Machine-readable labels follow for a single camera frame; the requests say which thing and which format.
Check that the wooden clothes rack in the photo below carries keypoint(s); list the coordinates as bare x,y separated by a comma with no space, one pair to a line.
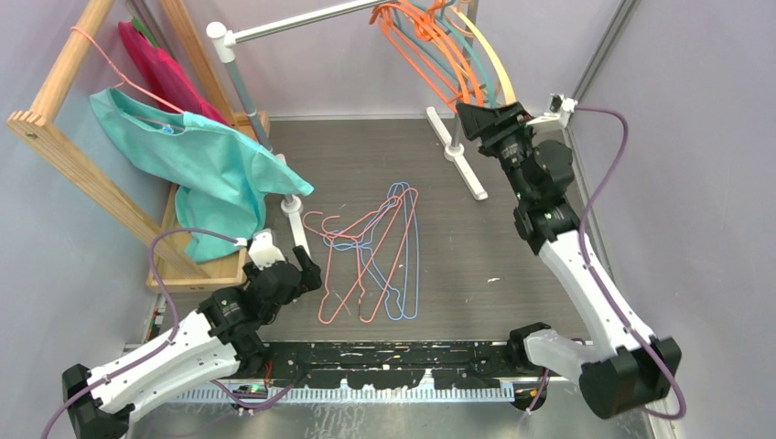
36,127

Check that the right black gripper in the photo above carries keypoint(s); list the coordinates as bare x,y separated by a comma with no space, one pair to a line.
485,123

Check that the teal shirt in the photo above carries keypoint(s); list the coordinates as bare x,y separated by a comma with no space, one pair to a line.
223,175

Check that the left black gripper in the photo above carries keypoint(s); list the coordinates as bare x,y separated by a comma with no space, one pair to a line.
311,280

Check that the metal clothes rack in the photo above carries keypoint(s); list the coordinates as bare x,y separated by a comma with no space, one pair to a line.
394,18

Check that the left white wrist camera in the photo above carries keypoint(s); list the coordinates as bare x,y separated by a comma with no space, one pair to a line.
262,250

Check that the wooden tray base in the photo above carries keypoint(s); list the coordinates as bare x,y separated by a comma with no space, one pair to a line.
223,272

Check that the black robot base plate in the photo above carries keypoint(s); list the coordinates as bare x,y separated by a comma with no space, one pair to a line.
389,372

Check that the orange plastic hanger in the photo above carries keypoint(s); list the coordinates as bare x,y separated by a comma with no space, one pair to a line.
424,60
454,54

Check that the beige plastic hanger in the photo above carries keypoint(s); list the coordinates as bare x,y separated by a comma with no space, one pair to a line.
507,90

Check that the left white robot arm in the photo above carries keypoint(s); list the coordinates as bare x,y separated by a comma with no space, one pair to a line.
217,340

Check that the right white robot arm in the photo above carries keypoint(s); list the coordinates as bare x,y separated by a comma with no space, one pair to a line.
625,366

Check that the teal plastic hanger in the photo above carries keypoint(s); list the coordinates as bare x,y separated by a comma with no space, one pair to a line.
456,66

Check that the pink wire hanger on rack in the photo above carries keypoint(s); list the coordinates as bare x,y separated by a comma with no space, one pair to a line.
124,80

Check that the magenta garment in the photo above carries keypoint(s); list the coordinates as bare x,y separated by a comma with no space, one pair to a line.
164,76

